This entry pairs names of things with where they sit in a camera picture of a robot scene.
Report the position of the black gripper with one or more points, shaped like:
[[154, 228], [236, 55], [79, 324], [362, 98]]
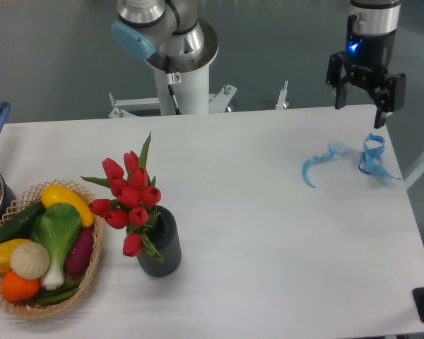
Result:
[[364, 65]]

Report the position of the red tulip bouquet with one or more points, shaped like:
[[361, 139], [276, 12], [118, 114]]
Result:
[[134, 206]]

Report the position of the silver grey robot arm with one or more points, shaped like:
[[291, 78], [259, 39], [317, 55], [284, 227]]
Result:
[[179, 47]]

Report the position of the dark grey ribbed vase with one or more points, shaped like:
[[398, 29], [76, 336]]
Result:
[[165, 239]]

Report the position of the light blue curled ribbon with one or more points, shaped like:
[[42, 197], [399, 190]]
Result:
[[335, 148]]

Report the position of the blue knotted ribbon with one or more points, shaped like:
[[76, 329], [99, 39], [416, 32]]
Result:
[[371, 157]]

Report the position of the yellow squash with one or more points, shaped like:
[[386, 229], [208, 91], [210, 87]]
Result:
[[55, 193]]

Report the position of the purple sweet potato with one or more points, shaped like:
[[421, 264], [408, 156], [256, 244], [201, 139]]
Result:
[[79, 257]]

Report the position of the green bok choy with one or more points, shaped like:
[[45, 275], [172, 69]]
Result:
[[57, 230]]

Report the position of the woven wicker basket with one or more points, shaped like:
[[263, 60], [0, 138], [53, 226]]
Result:
[[31, 309]]

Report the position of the dark green cucumber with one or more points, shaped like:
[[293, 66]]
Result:
[[20, 225]]

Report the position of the cream steamed bun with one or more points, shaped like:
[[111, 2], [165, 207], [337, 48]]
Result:
[[30, 260]]

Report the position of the green bean pods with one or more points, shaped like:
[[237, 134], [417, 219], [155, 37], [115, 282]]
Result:
[[58, 295]]

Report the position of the yellow bell pepper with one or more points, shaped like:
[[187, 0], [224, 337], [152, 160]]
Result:
[[6, 250]]

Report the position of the orange fruit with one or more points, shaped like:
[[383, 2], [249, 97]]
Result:
[[15, 288]]

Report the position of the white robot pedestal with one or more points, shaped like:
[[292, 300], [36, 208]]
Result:
[[178, 93]]

